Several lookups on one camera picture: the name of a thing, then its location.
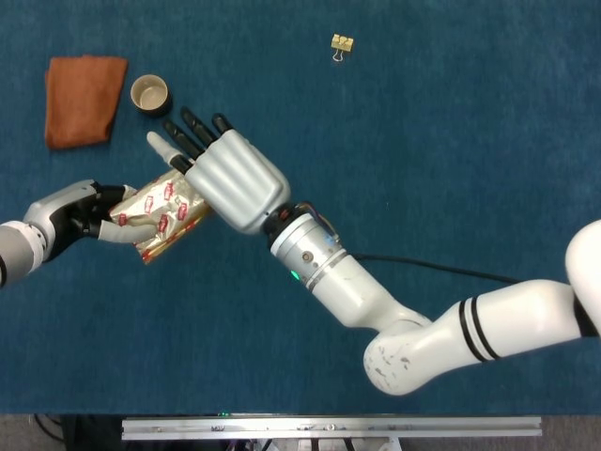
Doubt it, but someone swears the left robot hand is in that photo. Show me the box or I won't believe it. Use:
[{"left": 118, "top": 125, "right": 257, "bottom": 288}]
[{"left": 22, "top": 179, "right": 159, "bottom": 262}]

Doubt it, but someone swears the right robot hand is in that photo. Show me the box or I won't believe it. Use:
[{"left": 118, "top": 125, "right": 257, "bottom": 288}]
[{"left": 146, "top": 106, "right": 291, "bottom": 235}]

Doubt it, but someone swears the gold foil snack package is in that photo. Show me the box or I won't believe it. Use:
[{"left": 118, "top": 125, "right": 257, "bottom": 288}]
[{"left": 109, "top": 169, "right": 213, "bottom": 265}]

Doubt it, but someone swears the blue felt table cover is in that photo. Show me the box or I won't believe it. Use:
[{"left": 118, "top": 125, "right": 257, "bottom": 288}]
[{"left": 0, "top": 0, "right": 601, "bottom": 415}]

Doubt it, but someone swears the orange folded cloth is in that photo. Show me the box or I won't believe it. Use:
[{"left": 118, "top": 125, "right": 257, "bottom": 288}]
[{"left": 43, "top": 54, "right": 130, "bottom": 151}]

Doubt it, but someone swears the small dark ceramic cup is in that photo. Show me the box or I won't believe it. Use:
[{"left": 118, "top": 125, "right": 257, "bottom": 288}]
[{"left": 130, "top": 73, "right": 174, "bottom": 119}]

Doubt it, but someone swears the gold binder clip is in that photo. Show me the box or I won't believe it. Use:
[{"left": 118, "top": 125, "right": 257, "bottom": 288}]
[{"left": 331, "top": 33, "right": 355, "bottom": 63}]

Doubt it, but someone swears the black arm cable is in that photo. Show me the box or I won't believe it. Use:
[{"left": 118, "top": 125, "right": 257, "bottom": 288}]
[{"left": 349, "top": 253, "right": 522, "bottom": 285}]

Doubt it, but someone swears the aluminium profile rail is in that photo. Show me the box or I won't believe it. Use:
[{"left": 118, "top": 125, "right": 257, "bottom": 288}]
[{"left": 120, "top": 415, "right": 543, "bottom": 442}]

